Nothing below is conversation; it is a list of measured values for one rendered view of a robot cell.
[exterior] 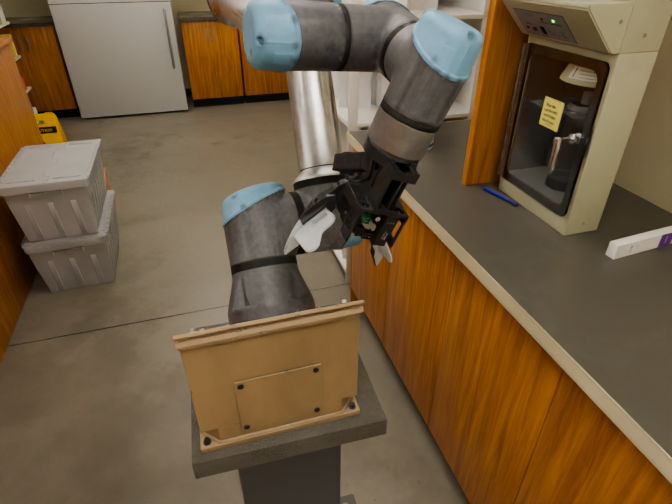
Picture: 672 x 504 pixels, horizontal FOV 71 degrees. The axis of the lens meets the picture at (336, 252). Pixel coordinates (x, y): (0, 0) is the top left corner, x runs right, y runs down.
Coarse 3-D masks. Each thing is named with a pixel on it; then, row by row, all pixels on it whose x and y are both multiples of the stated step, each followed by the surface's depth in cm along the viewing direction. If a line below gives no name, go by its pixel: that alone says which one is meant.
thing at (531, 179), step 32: (544, 64) 125; (576, 64) 115; (608, 64) 107; (544, 96) 127; (576, 96) 116; (544, 128) 129; (576, 128) 118; (512, 160) 144; (544, 160) 131; (576, 160) 120; (544, 192) 133
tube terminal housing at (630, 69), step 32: (640, 0) 99; (640, 32) 103; (640, 64) 108; (608, 96) 110; (640, 96) 112; (608, 128) 115; (608, 160) 120; (512, 192) 149; (576, 192) 123; (608, 192) 126; (576, 224) 129
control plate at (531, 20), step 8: (520, 16) 122; (528, 16) 119; (536, 16) 115; (544, 16) 112; (552, 16) 110; (560, 16) 107; (528, 24) 122; (536, 24) 119; (544, 24) 116; (552, 24) 113; (560, 24) 110; (528, 32) 126; (536, 32) 122; (552, 32) 116; (560, 32) 113; (568, 32) 110; (568, 40) 113
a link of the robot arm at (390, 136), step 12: (384, 120) 54; (396, 120) 53; (372, 132) 55; (384, 132) 54; (396, 132) 53; (408, 132) 53; (420, 132) 53; (432, 132) 57; (372, 144) 56; (384, 144) 54; (396, 144) 54; (408, 144) 54; (420, 144) 54; (396, 156) 55; (408, 156) 55; (420, 156) 56
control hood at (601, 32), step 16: (512, 0) 119; (528, 0) 113; (544, 0) 108; (560, 0) 104; (576, 0) 104; (592, 0) 104; (608, 0) 104; (512, 16) 126; (576, 16) 102; (592, 16) 98; (608, 16) 99; (624, 16) 100; (576, 32) 107; (592, 32) 102; (608, 32) 101; (624, 32) 102; (592, 48) 108; (608, 48) 103
